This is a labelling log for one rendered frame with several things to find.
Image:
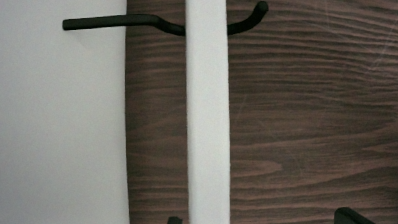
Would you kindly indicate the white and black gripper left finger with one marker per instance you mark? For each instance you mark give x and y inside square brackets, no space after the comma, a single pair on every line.
[174,220]

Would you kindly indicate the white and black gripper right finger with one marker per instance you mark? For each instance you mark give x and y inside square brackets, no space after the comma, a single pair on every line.
[345,215]

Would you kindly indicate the light grey wall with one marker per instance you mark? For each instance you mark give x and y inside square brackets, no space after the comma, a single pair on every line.
[62,114]

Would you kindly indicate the black hook tip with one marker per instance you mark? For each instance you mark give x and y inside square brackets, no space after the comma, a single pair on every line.
[260,11]

